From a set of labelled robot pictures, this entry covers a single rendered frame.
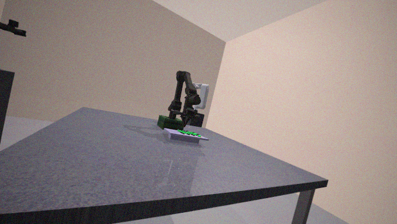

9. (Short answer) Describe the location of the pale lavender switch panel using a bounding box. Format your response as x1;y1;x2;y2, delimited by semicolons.
164;128;209;143

